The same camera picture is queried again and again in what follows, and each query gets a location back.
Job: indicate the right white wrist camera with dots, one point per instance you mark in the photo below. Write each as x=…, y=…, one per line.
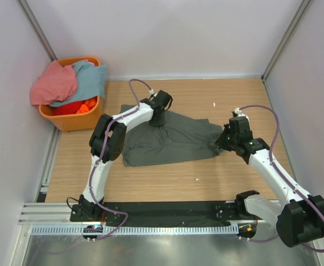
x=238, y=113

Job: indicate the pink t shirt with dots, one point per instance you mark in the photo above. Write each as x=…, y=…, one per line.
x=58, y=83

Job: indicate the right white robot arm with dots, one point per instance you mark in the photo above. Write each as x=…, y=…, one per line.
x=298, y=217

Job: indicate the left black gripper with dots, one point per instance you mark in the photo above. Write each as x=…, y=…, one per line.
x=159, y=123

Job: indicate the slotted cable duct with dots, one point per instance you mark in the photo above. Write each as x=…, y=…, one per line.
x=95, y=230

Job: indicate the dark grey t shirt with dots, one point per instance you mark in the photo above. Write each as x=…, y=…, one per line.
x=180, y=139

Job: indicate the red orange t shirt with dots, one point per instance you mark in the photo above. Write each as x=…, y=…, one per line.
x=78, y=107

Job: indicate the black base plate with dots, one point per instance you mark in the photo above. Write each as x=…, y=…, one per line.
x=165, y=214

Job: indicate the light blue t shirt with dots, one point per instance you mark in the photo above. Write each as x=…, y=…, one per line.
x=90, y=82

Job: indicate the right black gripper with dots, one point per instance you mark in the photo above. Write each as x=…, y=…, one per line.
x=221, y=143

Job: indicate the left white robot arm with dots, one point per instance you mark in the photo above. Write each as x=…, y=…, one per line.
x=106, y=145

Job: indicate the orange plastic tub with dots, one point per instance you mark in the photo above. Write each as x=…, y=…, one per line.
x=74, y=121

